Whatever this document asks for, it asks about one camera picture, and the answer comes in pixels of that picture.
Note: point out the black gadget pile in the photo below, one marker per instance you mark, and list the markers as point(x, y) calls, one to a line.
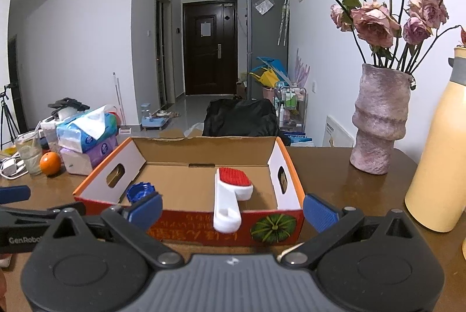
point(69, 103)

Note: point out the orange fruit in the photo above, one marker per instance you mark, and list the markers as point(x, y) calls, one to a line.
point(50, 163)

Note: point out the blue bottle cap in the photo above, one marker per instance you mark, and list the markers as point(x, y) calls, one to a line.
point(140, 191)

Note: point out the blue yellow bags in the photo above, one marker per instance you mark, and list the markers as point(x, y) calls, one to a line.
point(267, 73)

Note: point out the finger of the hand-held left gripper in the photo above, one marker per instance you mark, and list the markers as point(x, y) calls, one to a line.
point(14, 194)
point(40, 217)

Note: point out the white mop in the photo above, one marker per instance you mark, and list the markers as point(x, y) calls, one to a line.
point(120, 104)

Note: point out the pink ceramic vase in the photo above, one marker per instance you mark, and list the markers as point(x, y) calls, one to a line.
point(378, 122)

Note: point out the glass cup with drink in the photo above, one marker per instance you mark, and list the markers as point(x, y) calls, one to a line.
point(30, 155)

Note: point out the hanging folded umbrellas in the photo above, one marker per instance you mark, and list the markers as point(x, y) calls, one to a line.
point(284, 19)

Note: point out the blue tissue pack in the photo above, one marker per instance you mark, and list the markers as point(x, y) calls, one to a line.
point(78, 133)

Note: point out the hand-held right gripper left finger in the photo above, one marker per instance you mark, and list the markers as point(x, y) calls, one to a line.
point(147, 212)

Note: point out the pet water feeder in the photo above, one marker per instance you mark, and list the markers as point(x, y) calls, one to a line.
point(151, 119)

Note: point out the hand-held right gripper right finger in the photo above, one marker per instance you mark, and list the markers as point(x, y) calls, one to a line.
point(320, 212)

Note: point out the storage cart with bottles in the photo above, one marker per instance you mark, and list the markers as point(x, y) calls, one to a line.
point(291, 104)

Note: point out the dark brown door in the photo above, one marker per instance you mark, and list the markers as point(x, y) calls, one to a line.
point(209, 53)

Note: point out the white flat panel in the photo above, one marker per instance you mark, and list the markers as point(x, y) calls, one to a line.
point(336, 133)

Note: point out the white plastic bag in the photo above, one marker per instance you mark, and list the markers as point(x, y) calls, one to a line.
point(193, 130)

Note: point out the orange cardboard box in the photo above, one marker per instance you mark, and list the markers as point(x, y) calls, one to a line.
point(204, 155)

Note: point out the dried pink rose bouquet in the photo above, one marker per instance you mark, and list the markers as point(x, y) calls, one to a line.
point(375, 22)

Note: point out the grey refrigerator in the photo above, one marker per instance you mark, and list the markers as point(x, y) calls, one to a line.
point(264, 39)

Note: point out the black tripod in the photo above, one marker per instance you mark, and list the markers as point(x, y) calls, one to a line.
point(6, 111)

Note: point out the purple tissue pack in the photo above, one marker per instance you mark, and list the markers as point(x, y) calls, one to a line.
point(91, 153)

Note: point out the white red lint brush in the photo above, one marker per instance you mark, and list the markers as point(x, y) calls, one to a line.
point(229, 199)

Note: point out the cream thermos jug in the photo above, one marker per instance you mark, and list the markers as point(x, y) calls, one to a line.
point(440, 159)

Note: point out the pink trash bin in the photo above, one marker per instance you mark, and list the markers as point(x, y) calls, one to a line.
point(268, 93)

